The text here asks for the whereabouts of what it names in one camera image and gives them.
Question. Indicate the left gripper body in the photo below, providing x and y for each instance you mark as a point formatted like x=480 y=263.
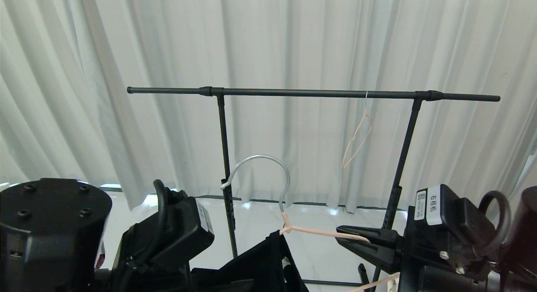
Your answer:
x=168 y=279

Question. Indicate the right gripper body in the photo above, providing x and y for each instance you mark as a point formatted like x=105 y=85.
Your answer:
x=423 y=279

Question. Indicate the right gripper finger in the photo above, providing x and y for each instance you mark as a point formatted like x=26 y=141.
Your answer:
x=386 y=235
x=377 y=254

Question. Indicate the pink clothes hanger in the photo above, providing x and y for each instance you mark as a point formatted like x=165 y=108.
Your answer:
x=366 y=111
x=310 y=230

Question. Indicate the black garment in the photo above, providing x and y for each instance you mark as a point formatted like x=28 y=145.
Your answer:
x=260 y=267

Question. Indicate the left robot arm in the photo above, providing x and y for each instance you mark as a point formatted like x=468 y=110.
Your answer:
x=50 y=225

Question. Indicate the black clothes rack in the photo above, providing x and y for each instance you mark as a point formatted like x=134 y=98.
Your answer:
x=293 y=92

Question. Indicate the white curtain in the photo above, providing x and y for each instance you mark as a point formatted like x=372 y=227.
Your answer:
x=293 y=40

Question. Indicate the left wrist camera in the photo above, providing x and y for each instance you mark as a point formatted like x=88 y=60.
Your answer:
x=176 y=229

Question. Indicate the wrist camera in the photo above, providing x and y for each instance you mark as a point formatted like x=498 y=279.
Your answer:
x=457 y=212
x=176 y=229

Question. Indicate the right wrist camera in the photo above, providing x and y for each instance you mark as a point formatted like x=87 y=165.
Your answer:
x=457 y=212

